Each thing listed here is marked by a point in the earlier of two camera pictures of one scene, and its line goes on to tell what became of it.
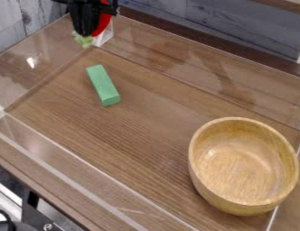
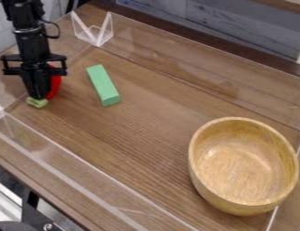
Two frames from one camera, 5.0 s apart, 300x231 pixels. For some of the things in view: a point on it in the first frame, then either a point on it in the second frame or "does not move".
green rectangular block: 103,85 does not move
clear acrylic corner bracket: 106,34 does not move
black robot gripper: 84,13 → 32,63
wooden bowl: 243,165 does not move
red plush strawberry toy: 103,21 → 54,83
